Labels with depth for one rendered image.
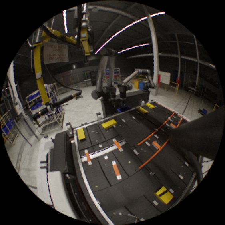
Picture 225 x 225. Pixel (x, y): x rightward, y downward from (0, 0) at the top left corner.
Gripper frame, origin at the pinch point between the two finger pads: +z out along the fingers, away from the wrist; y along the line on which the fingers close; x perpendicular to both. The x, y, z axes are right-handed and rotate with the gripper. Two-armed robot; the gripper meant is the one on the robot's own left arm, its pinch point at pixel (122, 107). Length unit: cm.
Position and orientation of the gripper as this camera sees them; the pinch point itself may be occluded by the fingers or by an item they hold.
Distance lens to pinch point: 124.1
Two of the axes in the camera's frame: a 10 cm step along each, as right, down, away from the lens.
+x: 8.9, -3.0, 3.5
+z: 0.7, 8.4, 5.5
